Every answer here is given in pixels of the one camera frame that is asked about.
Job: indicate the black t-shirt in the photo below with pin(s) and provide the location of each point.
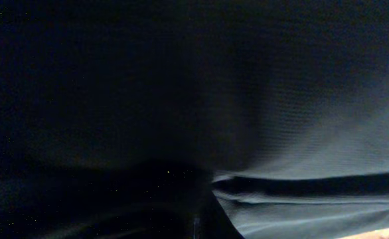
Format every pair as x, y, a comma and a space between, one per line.
117, 118

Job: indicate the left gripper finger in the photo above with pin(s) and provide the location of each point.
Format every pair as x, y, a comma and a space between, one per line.
211, 222

